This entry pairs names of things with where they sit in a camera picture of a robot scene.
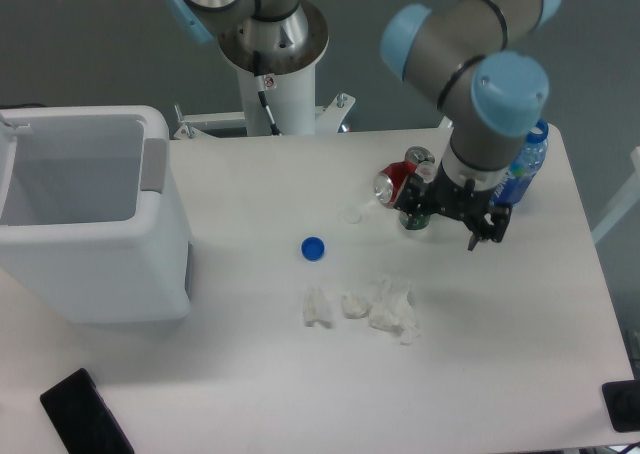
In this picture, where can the blue bottle cap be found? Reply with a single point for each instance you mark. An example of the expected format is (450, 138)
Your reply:
(312, 248)

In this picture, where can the large crumpled tissue right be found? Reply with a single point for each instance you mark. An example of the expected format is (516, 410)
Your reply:
(392, 310)

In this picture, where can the white plastic trash can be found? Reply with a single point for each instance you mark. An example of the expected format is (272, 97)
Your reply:
(91, 218)

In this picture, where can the black device table corner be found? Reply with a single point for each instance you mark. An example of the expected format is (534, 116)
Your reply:
(622, 403)

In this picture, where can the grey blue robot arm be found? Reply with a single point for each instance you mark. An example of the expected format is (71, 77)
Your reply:
(460, 59)

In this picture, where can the small crumpled tissue middle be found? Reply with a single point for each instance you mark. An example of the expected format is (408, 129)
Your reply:
(354, 306)

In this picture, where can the white frame right edge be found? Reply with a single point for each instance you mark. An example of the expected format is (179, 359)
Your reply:
(626, 197)

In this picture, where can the black smartphone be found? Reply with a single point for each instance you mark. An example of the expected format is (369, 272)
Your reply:
(81, 418)

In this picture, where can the crushed red soda can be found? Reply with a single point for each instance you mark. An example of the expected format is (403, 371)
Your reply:
(388, 182)

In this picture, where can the small crumpled tissue left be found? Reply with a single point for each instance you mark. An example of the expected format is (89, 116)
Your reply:
(316, 309)

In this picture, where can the small crumpled tissue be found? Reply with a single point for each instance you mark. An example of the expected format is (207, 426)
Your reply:
(354, 306)
(316, 309)

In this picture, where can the clear green label bottle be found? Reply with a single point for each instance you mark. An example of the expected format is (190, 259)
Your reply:
(413, 198)

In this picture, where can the blue plastic drink bottle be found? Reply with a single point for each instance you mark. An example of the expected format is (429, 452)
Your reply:
(524, 168)

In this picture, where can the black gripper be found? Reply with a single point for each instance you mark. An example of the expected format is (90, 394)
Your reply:
(466, 204)

